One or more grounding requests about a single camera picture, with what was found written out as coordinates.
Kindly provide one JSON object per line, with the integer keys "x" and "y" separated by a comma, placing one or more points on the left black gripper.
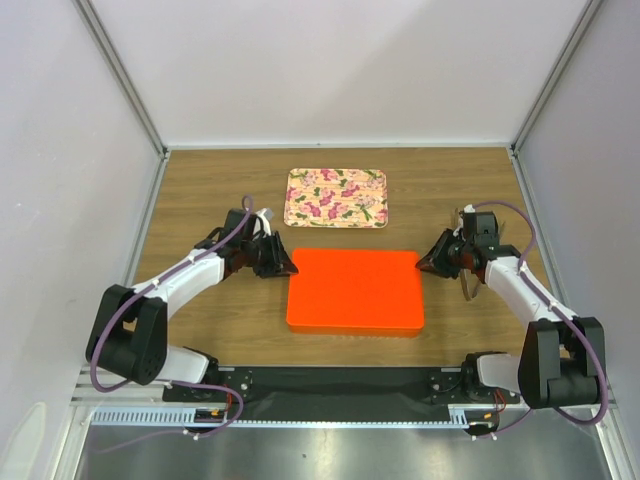
{"x": 279, "y": 263}

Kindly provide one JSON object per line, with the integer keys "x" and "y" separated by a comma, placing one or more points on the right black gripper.
{"x": 427, "y": 262}

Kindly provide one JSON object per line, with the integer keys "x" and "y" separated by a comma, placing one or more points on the metal tongs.
{"x": 467, "y": 290}

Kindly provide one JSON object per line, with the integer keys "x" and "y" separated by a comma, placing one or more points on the orange box lid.
{"x": 355, "y": 288}

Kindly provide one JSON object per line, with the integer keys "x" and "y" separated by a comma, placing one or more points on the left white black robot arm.
{"x": 129, "y": 337}

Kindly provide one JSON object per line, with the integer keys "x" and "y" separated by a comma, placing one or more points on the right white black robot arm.
{"x": 562, "y": 362}

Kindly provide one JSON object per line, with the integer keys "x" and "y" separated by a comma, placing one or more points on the orange chocolate box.
{"x": 366, "y": 332}

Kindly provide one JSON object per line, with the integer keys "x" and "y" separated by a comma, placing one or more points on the floral serving tray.
{"x": 336, "y": 198}

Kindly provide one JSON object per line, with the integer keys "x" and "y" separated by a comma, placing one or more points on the black base mat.
{"x": 354, "y": 394}

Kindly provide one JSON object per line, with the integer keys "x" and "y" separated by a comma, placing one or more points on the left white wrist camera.
{"x": 262, "y": 225}

